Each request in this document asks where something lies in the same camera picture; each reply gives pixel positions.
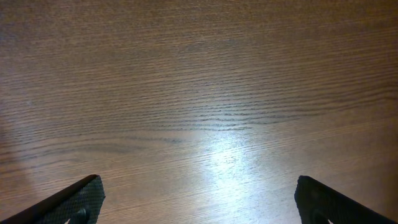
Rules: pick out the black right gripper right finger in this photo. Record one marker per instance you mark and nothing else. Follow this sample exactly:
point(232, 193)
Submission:
point(318, 203)

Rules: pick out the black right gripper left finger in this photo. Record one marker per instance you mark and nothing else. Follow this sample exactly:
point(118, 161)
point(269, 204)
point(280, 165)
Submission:
point(80, 202)

